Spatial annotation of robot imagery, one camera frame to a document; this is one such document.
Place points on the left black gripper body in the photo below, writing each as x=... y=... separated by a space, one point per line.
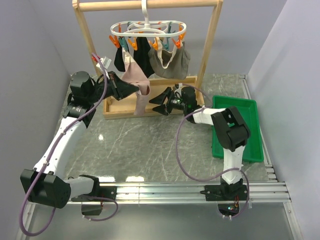
x=97 y=92

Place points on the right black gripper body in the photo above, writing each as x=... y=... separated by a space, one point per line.
x=174 y=103

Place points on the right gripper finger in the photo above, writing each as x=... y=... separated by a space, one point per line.
x=161 y=109
x=161 y=98

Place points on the pink beige underwear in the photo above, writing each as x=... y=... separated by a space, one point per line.
x=133 y=74

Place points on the white plastic clip hanger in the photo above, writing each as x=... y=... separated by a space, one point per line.
x=126 y=33

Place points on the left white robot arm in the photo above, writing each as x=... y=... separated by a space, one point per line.
x=44 y=183

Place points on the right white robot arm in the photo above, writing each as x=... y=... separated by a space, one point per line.
x=230 y=128

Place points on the grey underwear white trim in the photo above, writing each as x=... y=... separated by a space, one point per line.
x=170 y=64

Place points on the black underwear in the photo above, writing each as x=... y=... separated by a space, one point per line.
x=141 y=56

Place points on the green plastic bin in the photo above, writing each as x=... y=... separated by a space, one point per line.
x=253 y=152

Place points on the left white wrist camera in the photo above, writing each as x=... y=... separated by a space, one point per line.
x=101 y=63

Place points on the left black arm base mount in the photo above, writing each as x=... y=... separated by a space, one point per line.
x=109 y=192

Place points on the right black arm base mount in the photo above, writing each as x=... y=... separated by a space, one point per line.
x=220 y=192

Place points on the aluminium rail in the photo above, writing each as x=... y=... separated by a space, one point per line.
x=189 y=193

